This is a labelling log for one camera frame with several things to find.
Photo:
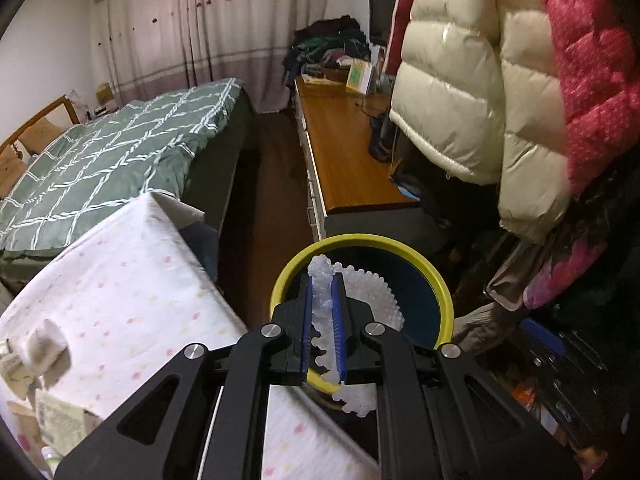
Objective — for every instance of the black television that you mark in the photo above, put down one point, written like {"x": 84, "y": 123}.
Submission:
{"x": 385, "y": 0}

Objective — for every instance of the floral white tablecloth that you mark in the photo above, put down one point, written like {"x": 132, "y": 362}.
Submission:
{"x": 125, "y": 300}

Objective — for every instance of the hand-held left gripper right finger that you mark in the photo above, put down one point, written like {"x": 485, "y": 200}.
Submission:
{"x": 341, "y": 330}

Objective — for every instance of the pink-red quilted jacket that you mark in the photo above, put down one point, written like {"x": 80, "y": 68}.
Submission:
{"x": 595, "y": 60}

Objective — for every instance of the brown pillow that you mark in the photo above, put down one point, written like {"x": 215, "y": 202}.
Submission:
{"x": 44, "y": 135}
{"x": 10, "y": 167}

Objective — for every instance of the printed paper packet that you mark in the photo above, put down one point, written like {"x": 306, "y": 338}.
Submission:
{"x": 62, "y": 422}

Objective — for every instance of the pile of mixed clothes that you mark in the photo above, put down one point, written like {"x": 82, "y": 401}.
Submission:
{"x": 325, "y": 45}

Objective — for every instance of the green checked duvet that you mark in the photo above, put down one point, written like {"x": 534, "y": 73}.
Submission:
{"x": 115, "y": 160}

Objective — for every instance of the pink and white curtain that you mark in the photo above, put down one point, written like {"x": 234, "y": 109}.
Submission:
{"x": 215, "y": 25}

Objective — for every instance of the wooden sideboard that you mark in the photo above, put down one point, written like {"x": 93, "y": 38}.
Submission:
{"x": 345, "y": 160}

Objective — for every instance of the cream puffer jacket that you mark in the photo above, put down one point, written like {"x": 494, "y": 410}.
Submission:
{"x": 475, "y": 85}

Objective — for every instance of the white scalloped plastic tray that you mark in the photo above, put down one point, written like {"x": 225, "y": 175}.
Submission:
{"x": 324, "y": 305}

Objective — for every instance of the yellow-rimmed dark bin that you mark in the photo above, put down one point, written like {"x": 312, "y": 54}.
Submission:
{"x": 420, "y": 300}

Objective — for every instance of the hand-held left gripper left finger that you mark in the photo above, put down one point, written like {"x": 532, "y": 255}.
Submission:
{"x": 306, "y": 330}

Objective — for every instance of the white tissue paper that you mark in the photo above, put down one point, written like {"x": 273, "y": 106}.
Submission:
{"x": 47, "y": 352}

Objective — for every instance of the wooden bed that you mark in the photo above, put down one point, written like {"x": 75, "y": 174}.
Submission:
{"x": 45, "y": 115}

